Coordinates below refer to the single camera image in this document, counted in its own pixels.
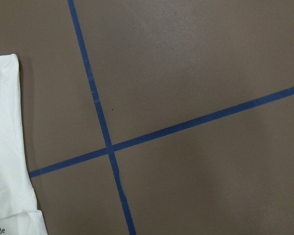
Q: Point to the white long-sleeve printed shirt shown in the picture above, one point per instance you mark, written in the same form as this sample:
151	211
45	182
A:
19	214

